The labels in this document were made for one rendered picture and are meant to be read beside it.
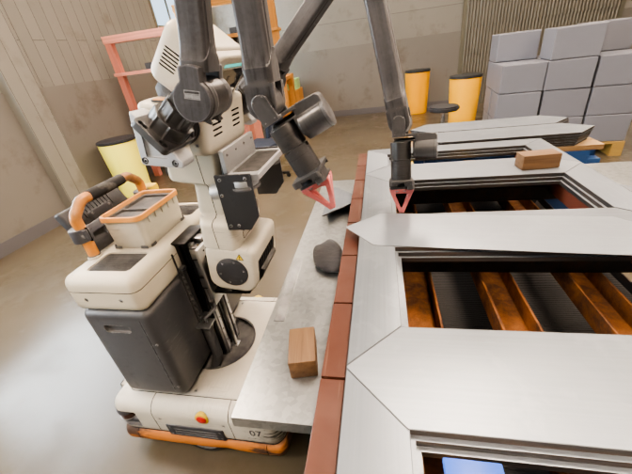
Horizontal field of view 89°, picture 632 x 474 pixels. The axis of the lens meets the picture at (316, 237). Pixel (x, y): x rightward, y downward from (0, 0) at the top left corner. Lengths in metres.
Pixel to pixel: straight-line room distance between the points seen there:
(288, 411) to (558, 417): 0.45
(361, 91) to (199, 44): 6.85
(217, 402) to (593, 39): 4.12
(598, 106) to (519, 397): 3.98
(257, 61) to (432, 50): 6.90
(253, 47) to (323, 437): 0.63
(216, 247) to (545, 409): 0.83
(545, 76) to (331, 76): 4.41
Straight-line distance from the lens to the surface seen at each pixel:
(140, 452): 1.69
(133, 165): 4.49
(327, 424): 0.54
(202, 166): 0.95
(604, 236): 0.98
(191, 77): 0.68
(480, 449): 0.53
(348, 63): 7.45
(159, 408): 1.42
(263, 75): 0.65
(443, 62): 7.52
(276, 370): 0.79
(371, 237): 0.86
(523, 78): 4.13
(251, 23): 0.66
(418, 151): 0.95
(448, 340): 0.60
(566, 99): 4.28
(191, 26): 0.70
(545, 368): 0.61
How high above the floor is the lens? 1.29
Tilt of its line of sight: 30 degrees down
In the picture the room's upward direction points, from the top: 8 degrees counter-clockwise
